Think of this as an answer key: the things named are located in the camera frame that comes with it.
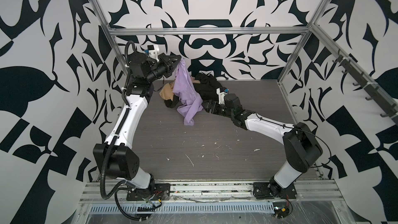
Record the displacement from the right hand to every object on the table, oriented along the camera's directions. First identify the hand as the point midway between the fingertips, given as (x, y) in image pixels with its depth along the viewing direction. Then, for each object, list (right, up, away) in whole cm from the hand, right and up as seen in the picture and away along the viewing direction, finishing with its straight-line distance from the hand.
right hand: (206, 103), depth 85 cm
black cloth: (+1, +8, +19) cm, 21 cm away
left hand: (-11, +23, -20) cm, 32 cm away
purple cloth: (-12, +8, -6) cm, 15 cm away
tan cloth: (-26, +7, +21) cm, 34 cm away
